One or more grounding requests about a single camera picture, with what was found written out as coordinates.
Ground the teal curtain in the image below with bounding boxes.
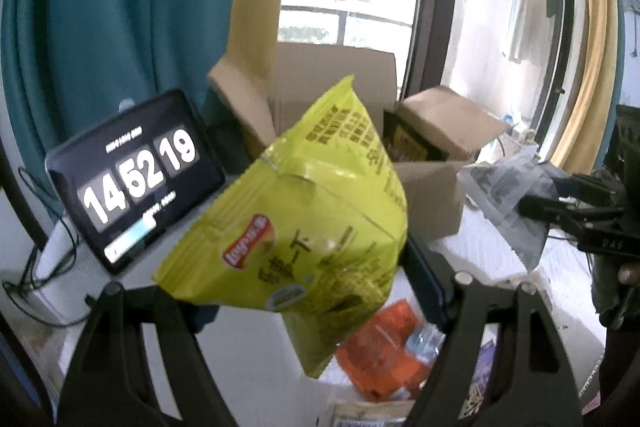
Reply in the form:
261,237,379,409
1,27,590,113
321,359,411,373
0,0,246,188

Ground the purple snack packet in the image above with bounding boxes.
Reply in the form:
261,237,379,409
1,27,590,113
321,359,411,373
460,339,496,418

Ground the person's right hand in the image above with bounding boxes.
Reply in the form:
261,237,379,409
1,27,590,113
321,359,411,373
617,264,640,288

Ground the black cable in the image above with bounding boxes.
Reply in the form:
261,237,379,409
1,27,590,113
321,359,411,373
0,167,92,329

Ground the brown cardboard box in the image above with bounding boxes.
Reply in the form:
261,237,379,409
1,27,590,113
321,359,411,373
206,42,508,242

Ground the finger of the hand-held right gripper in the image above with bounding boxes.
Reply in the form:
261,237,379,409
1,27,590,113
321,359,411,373
517,194,626,230
570,173,622,198

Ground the grey printed plastic bag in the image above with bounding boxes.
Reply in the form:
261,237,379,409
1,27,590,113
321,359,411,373
457,147,566,270

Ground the orange snack packet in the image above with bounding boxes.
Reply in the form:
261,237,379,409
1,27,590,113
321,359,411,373
334,298,438,403

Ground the black box with yellow print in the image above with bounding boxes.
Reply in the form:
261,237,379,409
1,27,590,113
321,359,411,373
382,109,448,162

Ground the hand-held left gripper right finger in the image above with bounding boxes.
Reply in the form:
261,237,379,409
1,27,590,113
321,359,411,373
399,236,585,427

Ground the beige snack packet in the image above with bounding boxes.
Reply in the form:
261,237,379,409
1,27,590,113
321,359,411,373
332,402,416,427

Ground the black tablet with clock display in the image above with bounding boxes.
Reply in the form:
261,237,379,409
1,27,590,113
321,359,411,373
45,89,227,275

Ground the yellow chip bag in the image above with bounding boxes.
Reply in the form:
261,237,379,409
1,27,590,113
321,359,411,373
151,75,410,380

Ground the clear plastic packet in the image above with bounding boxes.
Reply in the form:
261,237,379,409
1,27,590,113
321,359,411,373
405,324,446,365

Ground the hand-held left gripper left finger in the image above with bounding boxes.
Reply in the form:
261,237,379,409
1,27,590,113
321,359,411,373
56,281,237,427

